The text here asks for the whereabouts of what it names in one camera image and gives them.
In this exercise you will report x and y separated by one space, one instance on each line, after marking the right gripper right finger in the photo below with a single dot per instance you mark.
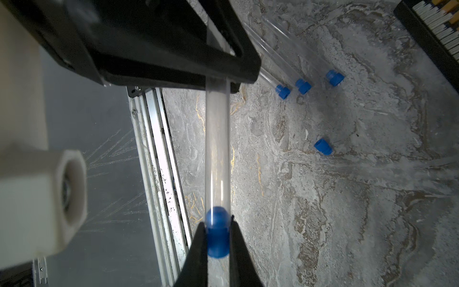
242 272

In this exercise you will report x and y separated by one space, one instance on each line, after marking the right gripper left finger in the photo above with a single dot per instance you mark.
195 269

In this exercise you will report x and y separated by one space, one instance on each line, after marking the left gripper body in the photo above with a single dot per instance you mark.
49 24

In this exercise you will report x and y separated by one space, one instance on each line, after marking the blue stopper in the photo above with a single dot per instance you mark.
303 86
334 77
217 232
323 147
282 91

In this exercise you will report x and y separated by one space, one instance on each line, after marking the clear test tube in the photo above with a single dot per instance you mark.
318 63
270 53
270 79
217 152

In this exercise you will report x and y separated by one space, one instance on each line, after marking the black charging board with cable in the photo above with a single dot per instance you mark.
435 27

